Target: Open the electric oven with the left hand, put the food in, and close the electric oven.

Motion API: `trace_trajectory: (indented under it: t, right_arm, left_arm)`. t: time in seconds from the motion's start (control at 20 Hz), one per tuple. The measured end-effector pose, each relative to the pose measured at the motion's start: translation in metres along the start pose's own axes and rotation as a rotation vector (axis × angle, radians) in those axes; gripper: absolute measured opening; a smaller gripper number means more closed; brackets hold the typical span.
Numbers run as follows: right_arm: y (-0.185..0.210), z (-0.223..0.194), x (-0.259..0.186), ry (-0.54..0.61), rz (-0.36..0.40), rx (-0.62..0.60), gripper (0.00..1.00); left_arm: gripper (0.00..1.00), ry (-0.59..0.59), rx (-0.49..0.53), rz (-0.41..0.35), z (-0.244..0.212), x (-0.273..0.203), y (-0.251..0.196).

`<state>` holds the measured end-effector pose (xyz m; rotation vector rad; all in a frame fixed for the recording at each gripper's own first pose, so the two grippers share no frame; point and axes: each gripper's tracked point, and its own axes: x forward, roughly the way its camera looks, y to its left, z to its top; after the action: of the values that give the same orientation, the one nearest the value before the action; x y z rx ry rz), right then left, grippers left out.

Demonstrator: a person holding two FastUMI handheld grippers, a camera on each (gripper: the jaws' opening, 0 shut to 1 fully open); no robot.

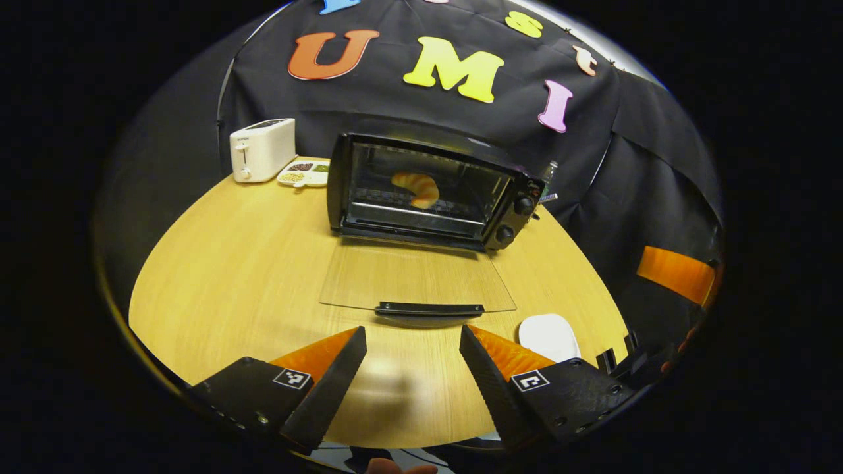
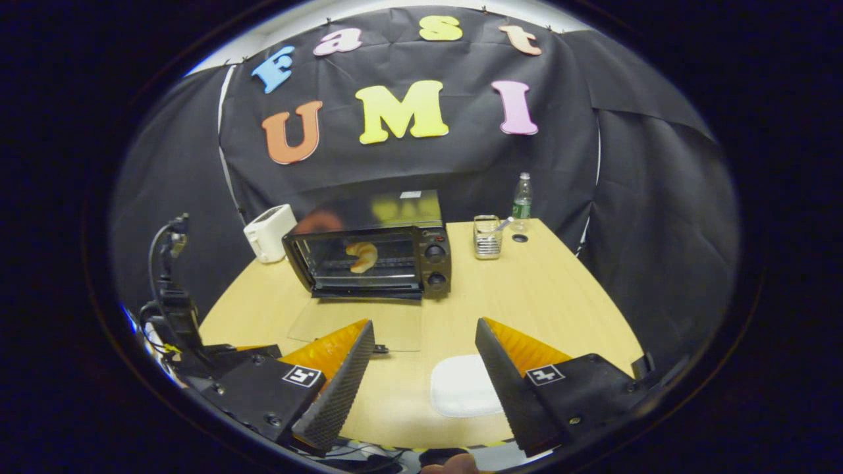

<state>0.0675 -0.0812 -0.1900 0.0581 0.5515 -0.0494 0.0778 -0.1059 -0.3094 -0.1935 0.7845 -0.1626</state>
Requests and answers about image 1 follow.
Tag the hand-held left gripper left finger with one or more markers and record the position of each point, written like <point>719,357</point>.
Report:
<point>329,395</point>

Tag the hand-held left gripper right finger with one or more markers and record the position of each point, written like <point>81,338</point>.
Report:
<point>497,395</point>

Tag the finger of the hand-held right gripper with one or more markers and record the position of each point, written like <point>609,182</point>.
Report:
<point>649,362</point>
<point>675,273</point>

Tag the black electric oven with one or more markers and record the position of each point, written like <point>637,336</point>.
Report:
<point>339,184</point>

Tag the golden croissant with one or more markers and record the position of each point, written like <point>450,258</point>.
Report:
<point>421,189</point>

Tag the white plate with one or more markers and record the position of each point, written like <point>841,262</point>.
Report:
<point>546,336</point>

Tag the white divided snack dish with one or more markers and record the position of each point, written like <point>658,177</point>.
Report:
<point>304,174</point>

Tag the white toaster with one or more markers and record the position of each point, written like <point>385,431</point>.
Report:
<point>263,151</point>

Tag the black backdrop cloth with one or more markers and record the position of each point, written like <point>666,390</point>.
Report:
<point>395,99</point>

